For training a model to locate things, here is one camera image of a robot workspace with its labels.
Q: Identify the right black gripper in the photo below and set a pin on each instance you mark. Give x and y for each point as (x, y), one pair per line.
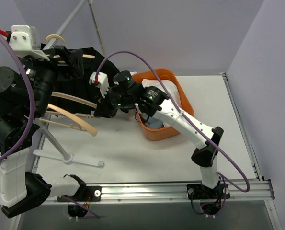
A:
(104, 105)

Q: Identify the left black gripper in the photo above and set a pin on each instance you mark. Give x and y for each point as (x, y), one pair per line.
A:
(67, 61)

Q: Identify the wooden hanger for black skirt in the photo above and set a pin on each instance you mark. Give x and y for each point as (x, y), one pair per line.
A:
(56, 38)

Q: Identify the wooden hanger for denim skirt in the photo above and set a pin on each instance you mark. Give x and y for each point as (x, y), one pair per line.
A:
(81, 124)

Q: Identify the black skirt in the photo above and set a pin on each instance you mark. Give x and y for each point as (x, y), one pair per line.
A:
(81, 88)

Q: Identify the wooden hanger for white skirt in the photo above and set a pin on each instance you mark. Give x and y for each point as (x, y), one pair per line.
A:
(72, 98)

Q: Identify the blue denim skirt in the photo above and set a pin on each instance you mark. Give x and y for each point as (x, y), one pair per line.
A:
(151, 122)

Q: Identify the white pleated skirt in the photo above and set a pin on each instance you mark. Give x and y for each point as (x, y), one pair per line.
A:
(170, 86)

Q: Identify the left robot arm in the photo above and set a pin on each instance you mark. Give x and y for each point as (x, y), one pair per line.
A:
(20, 190)

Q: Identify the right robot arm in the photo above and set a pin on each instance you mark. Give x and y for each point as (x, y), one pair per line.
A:
(126, 94)

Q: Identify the orange plastic basket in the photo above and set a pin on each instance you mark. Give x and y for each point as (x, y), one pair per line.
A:
(164, 74)

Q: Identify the white metal clothes rack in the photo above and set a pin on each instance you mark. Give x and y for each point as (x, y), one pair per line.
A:
(65, 157)

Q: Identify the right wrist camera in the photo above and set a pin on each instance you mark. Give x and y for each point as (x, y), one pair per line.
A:
(102, 82)

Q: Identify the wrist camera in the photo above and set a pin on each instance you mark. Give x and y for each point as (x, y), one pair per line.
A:
(25, 41)
(102, 82)

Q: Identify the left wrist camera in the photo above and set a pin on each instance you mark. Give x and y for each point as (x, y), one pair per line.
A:
(25, 41)

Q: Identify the aluminium mounting rail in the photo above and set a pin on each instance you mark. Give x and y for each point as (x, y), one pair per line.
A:
(175, 192)

